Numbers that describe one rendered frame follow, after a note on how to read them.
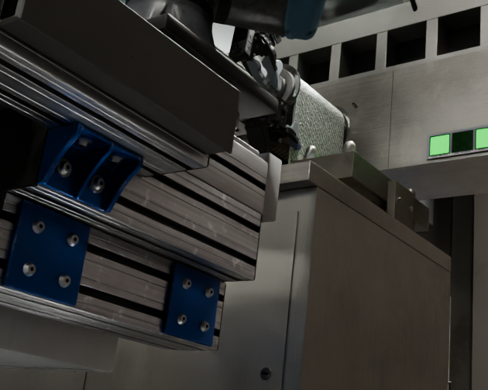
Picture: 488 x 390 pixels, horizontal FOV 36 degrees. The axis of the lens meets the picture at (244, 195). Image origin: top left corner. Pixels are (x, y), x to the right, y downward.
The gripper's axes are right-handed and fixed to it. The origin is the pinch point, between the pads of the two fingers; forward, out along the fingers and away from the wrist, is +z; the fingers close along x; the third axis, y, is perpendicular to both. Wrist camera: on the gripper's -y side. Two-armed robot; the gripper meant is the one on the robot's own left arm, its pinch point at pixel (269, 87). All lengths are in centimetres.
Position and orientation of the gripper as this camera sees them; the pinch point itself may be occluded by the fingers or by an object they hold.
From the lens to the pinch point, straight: 185.4
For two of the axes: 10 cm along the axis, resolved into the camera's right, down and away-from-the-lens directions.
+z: 3.8, 8.6, 3.6
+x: -8.0, 1.1, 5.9
